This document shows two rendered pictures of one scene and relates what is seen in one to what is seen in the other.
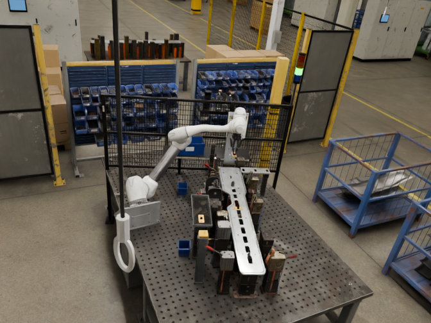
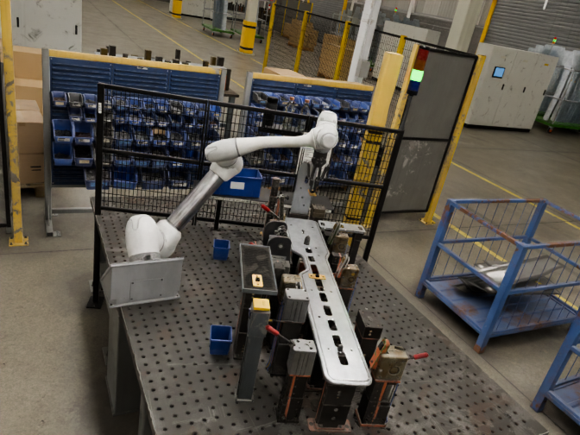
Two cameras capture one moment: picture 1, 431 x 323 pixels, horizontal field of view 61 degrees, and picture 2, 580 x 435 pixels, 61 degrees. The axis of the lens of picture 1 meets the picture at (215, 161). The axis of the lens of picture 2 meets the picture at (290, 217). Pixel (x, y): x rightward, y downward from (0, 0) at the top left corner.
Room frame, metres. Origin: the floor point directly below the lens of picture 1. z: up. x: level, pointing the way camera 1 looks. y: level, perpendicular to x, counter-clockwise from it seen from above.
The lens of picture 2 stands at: (0.39, 0.07, 2.21)
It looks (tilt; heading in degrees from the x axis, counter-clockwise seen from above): 24 degrees down; 357
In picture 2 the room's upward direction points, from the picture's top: 11 degrees clockwise
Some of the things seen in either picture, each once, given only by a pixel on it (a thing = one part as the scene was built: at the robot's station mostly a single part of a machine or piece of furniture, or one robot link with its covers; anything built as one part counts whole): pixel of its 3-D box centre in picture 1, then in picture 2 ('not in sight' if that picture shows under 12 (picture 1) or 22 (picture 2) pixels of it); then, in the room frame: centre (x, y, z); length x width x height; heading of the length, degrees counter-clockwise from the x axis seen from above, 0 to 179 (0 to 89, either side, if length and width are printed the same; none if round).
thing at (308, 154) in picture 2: (236, 124); (314, 154); (3.49, -0.18, 1.30); 0.23 x 0.02 x 0.31; 99
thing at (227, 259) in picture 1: (224, 273); (294, 381); (1.86, -0.16, 0.88); 0.11 x 0.10 x 0.36; 99
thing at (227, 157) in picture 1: (230, 149); (304, 188); (3.20, -0.14, 1.17); 0.12 x 0.01 x 0.34; 99
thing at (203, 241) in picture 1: (201, 258); (251, 353); (1.94, 0.03, 0.92); 0.08 x 0.08 x 0.44; 9
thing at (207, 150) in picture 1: (206, 153); (263, 196); (3.33, 0.10, 1.01); 0.90 x 0.22 x 0.03; 99
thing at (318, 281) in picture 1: (211, 213); (267, 290); (2.77, -0.02, 0.68); 2.56 x 1.61 x 0.04; 27
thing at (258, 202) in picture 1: (254, 216); (343, 294); (2.56, -0.40, 0.87); 0.12 x 0.09 x 0.35; 99
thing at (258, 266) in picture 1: (239, 210); (318, 280); (2.45, -0.24, 1.00); 1.38 x 0.22 x 0.02; 9
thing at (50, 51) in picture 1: (37, 75); (8, 91); (6.41, 3.40, 0.52); 1.20 x 0.80 x 1.05; 24
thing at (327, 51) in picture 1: (317, 93); (422, 142); (5.74, -1.50, 1.00); 1.04 x 0.14 x 2.00; 117
